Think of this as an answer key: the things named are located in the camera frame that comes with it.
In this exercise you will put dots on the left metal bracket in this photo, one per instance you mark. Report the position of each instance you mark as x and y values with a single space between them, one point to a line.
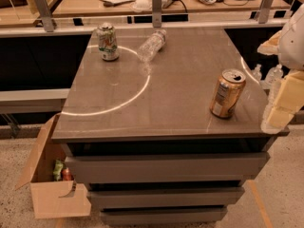
45 15

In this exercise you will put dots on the open cardboard box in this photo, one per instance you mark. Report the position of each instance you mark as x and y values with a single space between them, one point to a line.
52 199

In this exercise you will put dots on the sanitizer bottle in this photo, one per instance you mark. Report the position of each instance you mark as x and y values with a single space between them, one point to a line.
257 73
273 74

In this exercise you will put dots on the top grey drawer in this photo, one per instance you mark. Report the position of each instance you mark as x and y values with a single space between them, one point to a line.
167 168

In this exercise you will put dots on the green snack bag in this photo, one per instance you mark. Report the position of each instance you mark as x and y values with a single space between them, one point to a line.
58 167

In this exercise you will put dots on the metal bracket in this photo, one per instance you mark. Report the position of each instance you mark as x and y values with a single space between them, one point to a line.
264 10
157 13
45 15

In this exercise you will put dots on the right sanitizer bottle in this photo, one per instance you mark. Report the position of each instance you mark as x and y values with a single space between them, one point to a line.
273 74

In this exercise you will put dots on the grey drawer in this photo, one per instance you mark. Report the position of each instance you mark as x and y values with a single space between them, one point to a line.
162 216
165 197
167 168

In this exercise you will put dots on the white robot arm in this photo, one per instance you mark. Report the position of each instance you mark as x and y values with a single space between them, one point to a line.
291 55

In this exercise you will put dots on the middle grey drawer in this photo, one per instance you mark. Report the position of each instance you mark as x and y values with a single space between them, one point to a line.
165 197

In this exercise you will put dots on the red can in box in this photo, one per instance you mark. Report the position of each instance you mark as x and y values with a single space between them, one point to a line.
66 175

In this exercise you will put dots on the orange soda can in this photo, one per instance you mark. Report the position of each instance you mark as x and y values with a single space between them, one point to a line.
229 87

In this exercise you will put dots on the clear plastic water bottle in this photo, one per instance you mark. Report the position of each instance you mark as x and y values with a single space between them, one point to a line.
149 48

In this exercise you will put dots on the green white soda can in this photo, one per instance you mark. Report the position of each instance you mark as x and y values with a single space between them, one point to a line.
107 42

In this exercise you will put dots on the grey metal rail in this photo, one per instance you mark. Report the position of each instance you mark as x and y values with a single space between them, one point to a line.
32 101

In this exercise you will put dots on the middle metal bracket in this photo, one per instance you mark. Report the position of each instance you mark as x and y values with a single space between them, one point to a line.
157 13

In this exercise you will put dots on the right metal bracket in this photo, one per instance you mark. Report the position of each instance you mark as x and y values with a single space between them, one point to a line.
264 10

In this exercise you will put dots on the grey drawer cabinet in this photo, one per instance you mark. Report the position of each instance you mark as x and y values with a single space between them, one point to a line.
125 108

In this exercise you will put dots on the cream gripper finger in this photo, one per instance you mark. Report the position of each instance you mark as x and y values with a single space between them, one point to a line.
270 47
288 101

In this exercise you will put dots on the left sanitizer bottle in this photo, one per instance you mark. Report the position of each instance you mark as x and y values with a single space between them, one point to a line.
257 73

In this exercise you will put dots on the bottom grey drawer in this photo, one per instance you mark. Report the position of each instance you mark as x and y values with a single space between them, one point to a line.
162 216

